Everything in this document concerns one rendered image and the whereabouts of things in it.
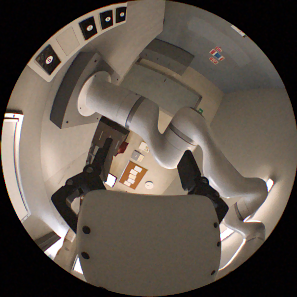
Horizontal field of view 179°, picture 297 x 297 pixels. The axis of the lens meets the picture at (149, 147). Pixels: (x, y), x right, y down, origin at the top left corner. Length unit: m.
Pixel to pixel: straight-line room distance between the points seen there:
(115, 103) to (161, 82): 2.68
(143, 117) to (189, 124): 0.13
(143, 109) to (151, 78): 2.71
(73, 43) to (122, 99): 0.28
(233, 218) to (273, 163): 1.31
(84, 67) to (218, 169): 0.49
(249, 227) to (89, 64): 0.69
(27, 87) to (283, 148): 2.02
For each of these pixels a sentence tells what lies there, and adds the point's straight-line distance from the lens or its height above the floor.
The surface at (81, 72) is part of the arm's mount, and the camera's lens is 0.35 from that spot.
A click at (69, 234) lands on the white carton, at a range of 3.54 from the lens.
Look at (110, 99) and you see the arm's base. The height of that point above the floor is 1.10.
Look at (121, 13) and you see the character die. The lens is 0.51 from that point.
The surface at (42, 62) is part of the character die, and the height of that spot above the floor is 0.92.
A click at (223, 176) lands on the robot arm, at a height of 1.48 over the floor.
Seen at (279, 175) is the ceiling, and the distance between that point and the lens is 1.59.
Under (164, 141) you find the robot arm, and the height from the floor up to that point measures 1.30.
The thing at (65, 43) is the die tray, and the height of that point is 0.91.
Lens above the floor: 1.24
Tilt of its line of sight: 7 degrees up
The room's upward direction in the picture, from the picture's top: 119 degrees clockwise
